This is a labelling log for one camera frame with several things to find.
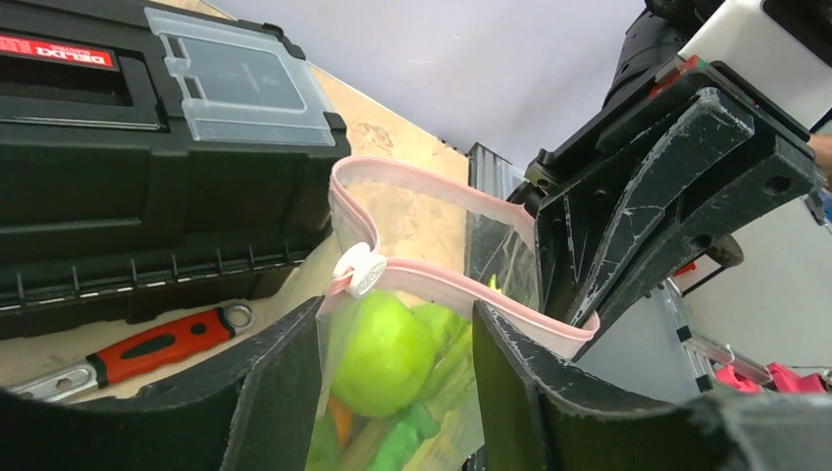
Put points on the adjustable wrench red handle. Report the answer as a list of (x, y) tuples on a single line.
[(142, 353)]

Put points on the clear zip top bag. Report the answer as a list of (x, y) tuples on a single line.
[(400, 227)]

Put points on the black toolbox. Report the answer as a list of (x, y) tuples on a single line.
[(152, 159)]

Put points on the toy orange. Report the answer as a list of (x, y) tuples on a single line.
[(343, 418)]

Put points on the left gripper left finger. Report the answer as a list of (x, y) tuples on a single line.
[(250, 407)]

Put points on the toy green apple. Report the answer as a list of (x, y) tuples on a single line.
[(388, 360)]

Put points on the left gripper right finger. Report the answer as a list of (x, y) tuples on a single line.
[(540, 412)]

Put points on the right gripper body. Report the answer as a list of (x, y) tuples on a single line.
[(696, 81)]

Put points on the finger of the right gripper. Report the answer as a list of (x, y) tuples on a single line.
[(596, 264)]

